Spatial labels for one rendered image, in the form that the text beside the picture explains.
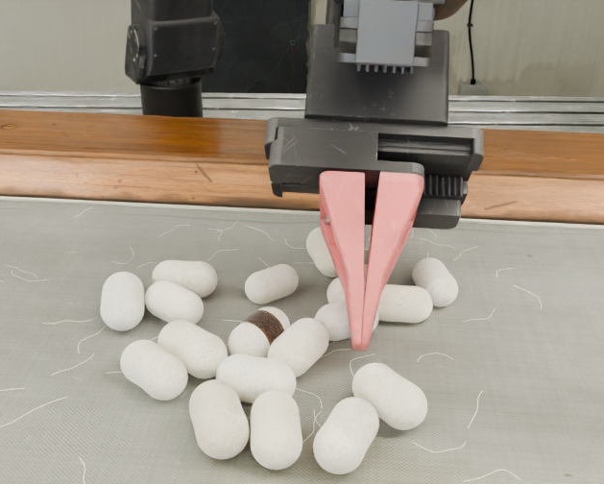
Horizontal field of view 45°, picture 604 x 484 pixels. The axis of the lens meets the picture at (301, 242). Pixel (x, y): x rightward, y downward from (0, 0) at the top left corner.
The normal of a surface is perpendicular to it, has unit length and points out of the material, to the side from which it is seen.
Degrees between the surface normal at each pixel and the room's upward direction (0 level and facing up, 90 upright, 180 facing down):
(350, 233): 63
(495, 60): 90
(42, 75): 90
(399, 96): 41
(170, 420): 0
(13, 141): 0
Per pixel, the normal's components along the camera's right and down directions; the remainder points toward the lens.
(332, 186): -0.06, 0.02
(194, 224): 0.01, -0.88
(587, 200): -0.05, -0.29
